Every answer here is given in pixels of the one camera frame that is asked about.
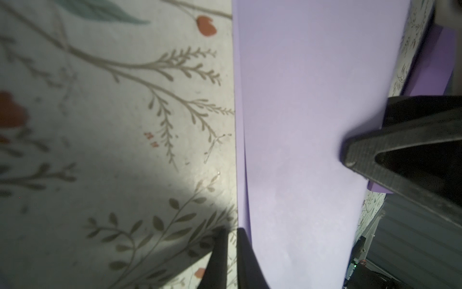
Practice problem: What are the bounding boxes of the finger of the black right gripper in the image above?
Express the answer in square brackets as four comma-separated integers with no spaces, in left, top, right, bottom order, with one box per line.
[340,96,462,226]

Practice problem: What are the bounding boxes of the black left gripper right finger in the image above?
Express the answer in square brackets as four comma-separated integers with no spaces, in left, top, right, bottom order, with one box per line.
[237,228,270,289]

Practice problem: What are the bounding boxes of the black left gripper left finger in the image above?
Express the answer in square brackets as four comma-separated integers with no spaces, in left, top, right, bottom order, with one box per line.
[197,228,228,289]

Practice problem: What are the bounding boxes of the dark purple paper sheet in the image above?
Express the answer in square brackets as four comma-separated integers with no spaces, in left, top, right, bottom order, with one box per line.
[375,25,462,201]

